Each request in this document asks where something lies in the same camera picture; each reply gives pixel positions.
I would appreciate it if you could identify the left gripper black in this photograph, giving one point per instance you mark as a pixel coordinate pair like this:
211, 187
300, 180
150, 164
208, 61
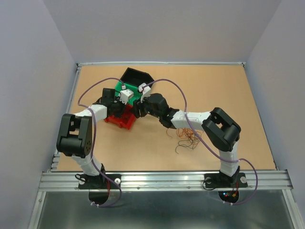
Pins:
117, 114

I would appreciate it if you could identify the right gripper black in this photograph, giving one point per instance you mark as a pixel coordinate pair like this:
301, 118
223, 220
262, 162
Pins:
139, 105

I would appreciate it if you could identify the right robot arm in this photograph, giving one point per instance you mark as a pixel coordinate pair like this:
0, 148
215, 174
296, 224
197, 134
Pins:
221, 129

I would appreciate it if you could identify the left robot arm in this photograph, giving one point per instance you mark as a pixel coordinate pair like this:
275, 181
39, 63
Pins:
77, 134

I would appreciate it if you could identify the green plastic bin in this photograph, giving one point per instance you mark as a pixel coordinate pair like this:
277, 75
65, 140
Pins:
120, 87

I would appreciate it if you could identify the red plastic bin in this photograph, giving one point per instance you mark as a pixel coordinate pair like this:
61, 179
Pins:
126, 120

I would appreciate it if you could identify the black plastic bin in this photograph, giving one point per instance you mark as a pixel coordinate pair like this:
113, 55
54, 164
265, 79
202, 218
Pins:
135, 77

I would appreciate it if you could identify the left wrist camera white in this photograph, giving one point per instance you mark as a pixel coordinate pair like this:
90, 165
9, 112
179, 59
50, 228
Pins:
125, 95

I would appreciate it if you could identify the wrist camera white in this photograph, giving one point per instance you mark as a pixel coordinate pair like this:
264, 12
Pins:
125, 95
144, 90

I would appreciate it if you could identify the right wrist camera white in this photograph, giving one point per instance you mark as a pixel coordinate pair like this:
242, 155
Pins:
144, 90

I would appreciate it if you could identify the aluminium mounting rail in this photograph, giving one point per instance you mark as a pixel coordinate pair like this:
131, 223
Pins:
161, 181

